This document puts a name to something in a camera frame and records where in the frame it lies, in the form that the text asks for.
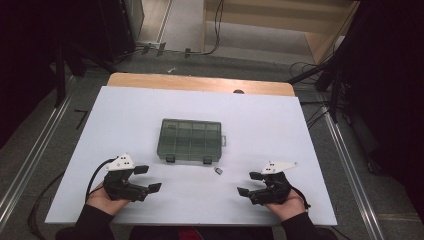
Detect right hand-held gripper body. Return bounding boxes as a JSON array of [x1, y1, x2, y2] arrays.
[[248, 160, 299, 206]]

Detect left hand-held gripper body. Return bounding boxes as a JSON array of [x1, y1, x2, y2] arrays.
[[102, 153, 151, 203]]

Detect clear grey plastic organizer box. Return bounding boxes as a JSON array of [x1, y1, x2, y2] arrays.
[[156, 118, 228, 165]]

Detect person's left hand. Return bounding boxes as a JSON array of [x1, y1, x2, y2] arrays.
[[85, 181, 131, 217]]

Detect person's right hand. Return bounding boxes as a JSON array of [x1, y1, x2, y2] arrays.
[[264, 188, 307, 223]]

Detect black metal stand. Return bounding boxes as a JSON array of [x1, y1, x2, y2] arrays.
[[288, 49, 354, 123], [54, 39, 118, 108]]

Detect power strip with plugs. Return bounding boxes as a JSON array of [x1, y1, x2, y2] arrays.
[[136, 40, 168, 57]]

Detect black cabinet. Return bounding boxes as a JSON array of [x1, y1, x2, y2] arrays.
[[96, 0, 145, 64]]

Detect dark curtain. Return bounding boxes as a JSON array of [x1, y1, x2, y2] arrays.
[[336, 0, 424, 221], [0, 0, 101, 148]]

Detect wooden shelf unit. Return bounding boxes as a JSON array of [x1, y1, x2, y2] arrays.
[[201, 0, 361, 65]]

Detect left hand-held gripper black cable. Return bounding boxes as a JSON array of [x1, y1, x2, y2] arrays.
[[84, 158, 118, 203]]

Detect hand-held gripper black cable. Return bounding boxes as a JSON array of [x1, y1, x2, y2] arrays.
[[84, 158, 118, 203], [291, 186, 312, 210]]

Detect right hand-held gripper black cable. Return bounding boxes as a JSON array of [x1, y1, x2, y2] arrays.
[[291, 186, 312, 210]]

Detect black floor cable bundle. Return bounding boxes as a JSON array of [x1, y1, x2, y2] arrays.
[[288, 61, 334, 129]]

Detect metal floor rail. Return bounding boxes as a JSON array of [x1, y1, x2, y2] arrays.
[[319, 99, 386, 240], [0, 76, 76, 231]]

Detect black cable on floor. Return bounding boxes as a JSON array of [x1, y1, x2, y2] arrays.
[[28, 171, 66, 240]]

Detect hanging black cables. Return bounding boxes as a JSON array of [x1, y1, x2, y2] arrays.
[[184, 0, 225, 58]]

